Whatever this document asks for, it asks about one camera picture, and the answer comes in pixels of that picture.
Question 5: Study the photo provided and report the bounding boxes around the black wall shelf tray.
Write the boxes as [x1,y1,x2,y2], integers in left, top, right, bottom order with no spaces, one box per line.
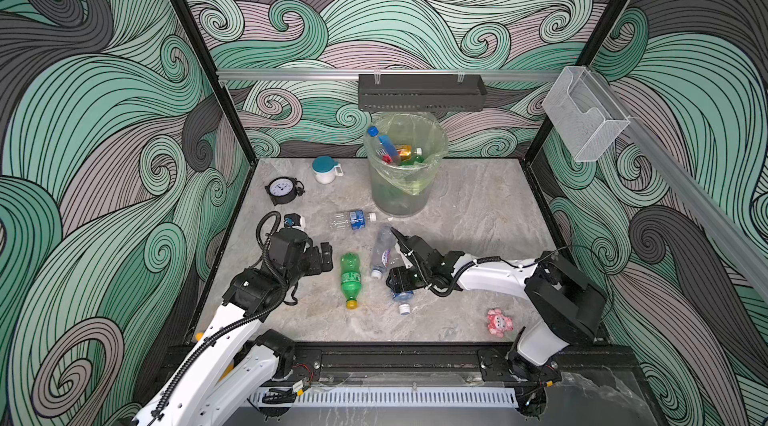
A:
[358,73,488,114]

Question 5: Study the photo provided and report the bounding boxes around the tall clear bottle white cap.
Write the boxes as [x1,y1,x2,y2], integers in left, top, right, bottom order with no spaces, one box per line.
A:
[370,225,396,279]

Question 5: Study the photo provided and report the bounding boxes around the mesh bin with green bag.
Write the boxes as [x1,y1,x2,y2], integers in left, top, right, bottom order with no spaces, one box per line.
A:
[363,112,448,217]

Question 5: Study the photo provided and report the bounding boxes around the red yellow tea bottle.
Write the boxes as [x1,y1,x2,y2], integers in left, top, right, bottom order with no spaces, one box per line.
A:
[396,145,413,161]

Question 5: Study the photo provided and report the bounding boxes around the white cable duct strip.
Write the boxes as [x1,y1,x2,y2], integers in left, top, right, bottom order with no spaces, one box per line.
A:
[249,387,518,409]

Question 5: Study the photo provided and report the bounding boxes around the pink flower toy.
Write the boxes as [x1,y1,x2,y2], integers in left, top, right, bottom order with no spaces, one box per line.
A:
[487,308,514,338]

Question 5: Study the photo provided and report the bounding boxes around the clear acrylic wall holder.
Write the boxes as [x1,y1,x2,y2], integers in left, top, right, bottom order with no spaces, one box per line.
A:
[543,66,630,163]

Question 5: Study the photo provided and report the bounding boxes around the small clear bottle blue label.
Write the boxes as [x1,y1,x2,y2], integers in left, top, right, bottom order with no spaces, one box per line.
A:
[393,291,414,316]

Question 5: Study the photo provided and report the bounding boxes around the black round alarm clock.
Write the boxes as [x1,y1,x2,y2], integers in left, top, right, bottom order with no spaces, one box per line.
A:
[264,176,305,206]

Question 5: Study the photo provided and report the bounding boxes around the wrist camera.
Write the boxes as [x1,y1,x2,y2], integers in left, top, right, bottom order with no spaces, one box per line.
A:
[283,213,306,230]
[390,227,433,267]

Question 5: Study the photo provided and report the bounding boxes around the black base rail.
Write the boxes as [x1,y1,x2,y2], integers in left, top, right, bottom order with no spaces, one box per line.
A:
[287,341,517,384]

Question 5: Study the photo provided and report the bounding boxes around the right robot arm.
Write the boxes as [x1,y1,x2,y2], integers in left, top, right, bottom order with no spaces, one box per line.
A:
[386,233,607,367]

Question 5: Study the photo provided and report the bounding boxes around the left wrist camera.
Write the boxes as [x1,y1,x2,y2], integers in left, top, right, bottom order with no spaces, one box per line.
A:
[283,213,306,230]

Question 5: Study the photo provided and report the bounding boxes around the clear bottle blue label white cap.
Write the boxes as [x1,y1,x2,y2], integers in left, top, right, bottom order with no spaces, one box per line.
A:
[330,209,377,230]

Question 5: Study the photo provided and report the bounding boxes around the green soda bottle yellow cap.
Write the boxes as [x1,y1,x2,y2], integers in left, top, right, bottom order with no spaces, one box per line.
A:
[340,253,362,310]

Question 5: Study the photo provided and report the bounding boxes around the white mug with teal lid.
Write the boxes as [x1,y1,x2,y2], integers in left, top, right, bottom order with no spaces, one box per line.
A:
[311,156,344,185]

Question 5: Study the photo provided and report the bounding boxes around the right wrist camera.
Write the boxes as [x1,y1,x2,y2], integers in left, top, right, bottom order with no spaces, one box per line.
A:
[390,227,433,267]

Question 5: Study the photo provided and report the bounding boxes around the clear bottle blue scenic label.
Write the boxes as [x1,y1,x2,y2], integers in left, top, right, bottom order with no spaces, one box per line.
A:
[367,126,400,166]

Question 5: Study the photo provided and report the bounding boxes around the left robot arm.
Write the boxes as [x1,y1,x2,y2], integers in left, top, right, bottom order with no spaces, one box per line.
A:
[129,211,333,425]

